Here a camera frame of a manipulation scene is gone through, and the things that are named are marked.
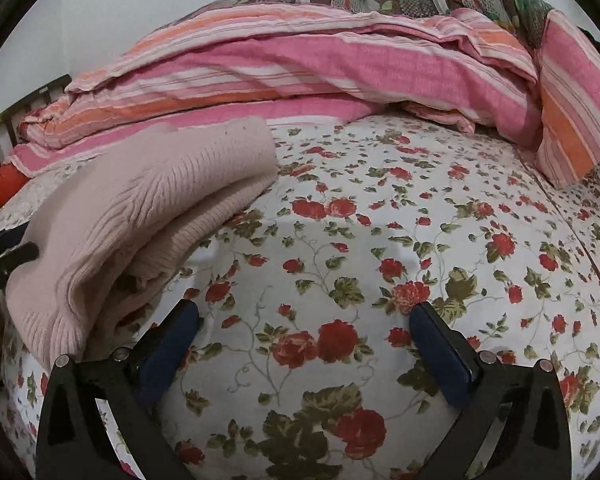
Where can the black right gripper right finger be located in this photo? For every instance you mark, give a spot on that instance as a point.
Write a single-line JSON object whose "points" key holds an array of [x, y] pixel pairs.
{"points": [[517, 410]]}

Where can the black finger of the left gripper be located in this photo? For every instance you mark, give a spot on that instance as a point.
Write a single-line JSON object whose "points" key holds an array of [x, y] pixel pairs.
{"points": [[15, 257]]}

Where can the pink knit sweater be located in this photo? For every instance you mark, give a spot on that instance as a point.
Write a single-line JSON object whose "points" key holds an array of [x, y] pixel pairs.
{"points": [[110, 236]]}

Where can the dark wooden headboard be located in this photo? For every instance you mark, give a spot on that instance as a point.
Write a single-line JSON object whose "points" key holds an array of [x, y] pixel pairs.
{"points": [[10, 118]]}

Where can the floral bed sheet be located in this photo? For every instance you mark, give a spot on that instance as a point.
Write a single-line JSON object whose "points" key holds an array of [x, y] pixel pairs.
{"points": [[305, 367]]}

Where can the pink striped quilt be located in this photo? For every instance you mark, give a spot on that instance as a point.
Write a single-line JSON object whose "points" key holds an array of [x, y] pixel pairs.
{"points": [[460, 67]]}

